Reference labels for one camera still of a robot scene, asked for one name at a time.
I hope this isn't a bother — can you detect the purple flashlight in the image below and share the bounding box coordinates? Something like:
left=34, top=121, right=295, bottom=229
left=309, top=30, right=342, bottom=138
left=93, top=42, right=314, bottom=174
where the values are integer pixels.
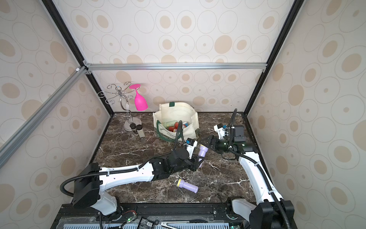
left=177, top=179, right=199, bottom=193
left=198, top=145, right=208, bottom=168

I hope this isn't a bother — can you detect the purple flashlight bottom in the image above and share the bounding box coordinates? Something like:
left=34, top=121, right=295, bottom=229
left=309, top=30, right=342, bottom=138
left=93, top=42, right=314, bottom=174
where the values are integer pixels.
left=177, top=179, right=199, bottom=193

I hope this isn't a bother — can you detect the green flashlight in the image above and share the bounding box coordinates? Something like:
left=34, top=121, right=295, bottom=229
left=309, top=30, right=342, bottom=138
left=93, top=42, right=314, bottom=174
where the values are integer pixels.
left=163, top=121, right=177, bottom=128

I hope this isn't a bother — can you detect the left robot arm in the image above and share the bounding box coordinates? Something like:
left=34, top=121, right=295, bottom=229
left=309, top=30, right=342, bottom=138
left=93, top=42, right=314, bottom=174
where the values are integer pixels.
left=60, top=122, right=208, bottom=216

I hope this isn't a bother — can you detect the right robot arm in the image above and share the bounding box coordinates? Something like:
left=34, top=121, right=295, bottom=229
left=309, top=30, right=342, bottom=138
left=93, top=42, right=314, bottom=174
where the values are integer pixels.
left=200, top=110, right=297, bottom=229

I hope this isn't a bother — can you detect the cream canvas tote bag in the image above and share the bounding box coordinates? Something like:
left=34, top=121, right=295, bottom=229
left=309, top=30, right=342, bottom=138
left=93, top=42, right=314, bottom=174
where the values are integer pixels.
left=152, top=102, right=200, bottom=142

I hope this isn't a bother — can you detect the dark small bottle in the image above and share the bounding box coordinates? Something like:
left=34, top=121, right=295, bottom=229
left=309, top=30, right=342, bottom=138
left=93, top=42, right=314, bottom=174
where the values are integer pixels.
left=130, top=123, right=137, bottom=133

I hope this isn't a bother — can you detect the pink plastic wine glass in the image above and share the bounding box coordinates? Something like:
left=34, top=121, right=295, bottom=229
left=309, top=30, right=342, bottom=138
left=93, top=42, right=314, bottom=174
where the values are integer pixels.
left=129, top=84, right=148, bottom=111

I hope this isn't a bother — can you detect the chrome wine glass rack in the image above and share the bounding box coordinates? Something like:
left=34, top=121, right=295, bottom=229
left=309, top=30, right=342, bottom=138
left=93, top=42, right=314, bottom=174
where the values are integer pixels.
left=97, top=82, right=142, bottom=131

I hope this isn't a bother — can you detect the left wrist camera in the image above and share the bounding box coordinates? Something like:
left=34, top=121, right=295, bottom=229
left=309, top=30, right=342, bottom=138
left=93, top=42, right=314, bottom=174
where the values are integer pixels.
left=185, top=138, right=198, bottom=159

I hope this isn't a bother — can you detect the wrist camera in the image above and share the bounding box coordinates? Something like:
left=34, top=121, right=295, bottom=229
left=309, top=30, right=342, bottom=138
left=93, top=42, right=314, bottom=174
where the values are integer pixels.
left=214, top=124, right=228, bottom=140
left=185, top=138, right=198, bottom=159

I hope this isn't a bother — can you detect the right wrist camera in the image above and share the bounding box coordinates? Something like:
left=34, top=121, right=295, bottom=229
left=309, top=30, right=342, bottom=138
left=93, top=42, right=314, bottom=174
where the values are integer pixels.
left=214, top=124, right=228, bottom=140

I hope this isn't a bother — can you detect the horizontal aluminium rail back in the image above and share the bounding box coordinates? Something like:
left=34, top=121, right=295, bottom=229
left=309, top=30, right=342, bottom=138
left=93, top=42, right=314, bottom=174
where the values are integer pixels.
left=87, top=63, right=267, bottom=71

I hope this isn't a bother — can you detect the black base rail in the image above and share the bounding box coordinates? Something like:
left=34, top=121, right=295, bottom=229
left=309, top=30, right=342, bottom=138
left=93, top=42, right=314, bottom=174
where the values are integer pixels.
left=51, top=202, right=298, bottom=229

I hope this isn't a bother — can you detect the aluminium rail left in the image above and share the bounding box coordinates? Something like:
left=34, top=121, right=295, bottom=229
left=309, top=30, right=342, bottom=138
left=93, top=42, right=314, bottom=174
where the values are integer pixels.
left=1, top=66, right=86, bottom=167

